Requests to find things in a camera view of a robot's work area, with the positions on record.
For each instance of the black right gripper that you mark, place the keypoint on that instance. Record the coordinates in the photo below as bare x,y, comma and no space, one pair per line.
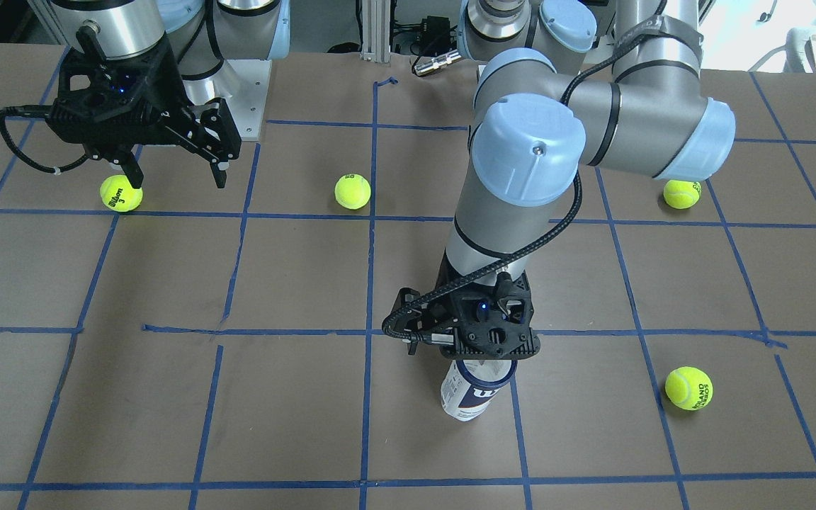
165,80

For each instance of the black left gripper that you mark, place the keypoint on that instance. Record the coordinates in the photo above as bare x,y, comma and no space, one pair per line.
525,292

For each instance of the tennis ball can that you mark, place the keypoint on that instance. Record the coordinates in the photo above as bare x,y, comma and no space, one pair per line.
469,386

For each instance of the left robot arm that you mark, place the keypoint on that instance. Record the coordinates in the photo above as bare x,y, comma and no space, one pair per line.
539,117

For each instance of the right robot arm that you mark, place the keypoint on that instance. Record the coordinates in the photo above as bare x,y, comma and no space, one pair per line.
202,34

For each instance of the tennis ball Wilson print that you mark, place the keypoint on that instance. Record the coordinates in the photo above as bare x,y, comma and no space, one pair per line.
117,194

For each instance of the tennis ball Roland Garros centre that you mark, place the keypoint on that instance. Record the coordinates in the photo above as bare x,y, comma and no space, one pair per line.
352,191

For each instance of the tennis ball near left gripper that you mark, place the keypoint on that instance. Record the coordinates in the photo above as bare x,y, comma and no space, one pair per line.
688,388

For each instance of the tennis ball far corner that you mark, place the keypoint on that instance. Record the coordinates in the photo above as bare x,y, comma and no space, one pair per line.
681,195

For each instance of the silver metal connector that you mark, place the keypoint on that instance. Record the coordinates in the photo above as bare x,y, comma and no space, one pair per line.
436,63

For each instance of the black power adapter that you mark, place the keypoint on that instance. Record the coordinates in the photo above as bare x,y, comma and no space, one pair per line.
435,35

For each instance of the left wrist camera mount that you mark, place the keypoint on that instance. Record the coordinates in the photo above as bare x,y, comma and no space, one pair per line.
470,347

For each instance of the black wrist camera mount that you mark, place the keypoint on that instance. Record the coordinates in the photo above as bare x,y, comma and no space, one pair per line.
116,101

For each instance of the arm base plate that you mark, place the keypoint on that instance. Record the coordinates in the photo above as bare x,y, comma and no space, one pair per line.
245,85

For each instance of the aluminium frame post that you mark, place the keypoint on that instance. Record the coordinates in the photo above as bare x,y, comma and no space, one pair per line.
376,24

